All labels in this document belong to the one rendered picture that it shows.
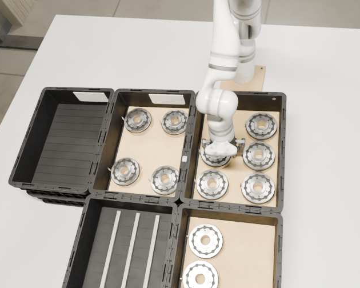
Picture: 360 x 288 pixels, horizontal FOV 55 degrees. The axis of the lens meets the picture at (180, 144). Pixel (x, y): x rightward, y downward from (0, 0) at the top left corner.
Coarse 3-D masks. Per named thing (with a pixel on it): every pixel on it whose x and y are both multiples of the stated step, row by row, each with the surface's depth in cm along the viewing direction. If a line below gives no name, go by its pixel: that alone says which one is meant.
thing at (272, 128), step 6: (258, 114) 118; (264, 114) 117; (252, 120) 117; (270, 120) 116; (246, 126) 116; (252, 126) 116; (270, 126) 115; (276, 126) 114; (252, 132) 115; (258, 132) 115; (264, 132) 114; (270, 132) 114; (258, 138) 114; (264, 138) 114
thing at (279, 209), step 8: (272, 96) 112; (280, 96) 112; (192, 120) 113; (192, 128) 112; (192, 136) 111; (192, 144) 110; (280, 144) 105; (280, 152) 103; (280, 160) 102; (184, 168) 107; (280, 168) 101; (184, 176) 105; (280, 176) 100; (184, 184) 104; (280, 184) 99; (184, 192) 103; (280, 192) 98; (184, 200) 102; (192, 200) 102; (200, 200) 101; (280, 200) 97; (240, 208) 98; (248, 208) 98; (256, 208) 97; (264, 208) 97; (272, 208) 96; (280, 208) 96
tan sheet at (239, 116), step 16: (240, 112) 123; (256, 112) 122; (272, 112) 120; (208, 128) 122; (240, 128) 120; (272, 144) 115; (240, 160) 115; (240, 176) 113; (272, 176) 111; (240, 192) 110
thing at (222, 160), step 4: (204, 152) 115; (204, 156) 114; (208, 156) 114; (204, 160) 114; (208, 160) 114; (212, 160) 113; (216, 160) 113; (220, 160) 113; (224, 160) 113; (228, 160) 113; (208, 164) 113; (212, 164) 113; (216, 164) 112; (220, 164) 112
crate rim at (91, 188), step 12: (192, 96) 118; (192, 108) 115; (108, 120) 120; (108, 132) 118; (96, 168) 113; (180, 168) 107; (180, 180) 105; (96, 192) 109; (120, 192) 107; (180, 192) 104
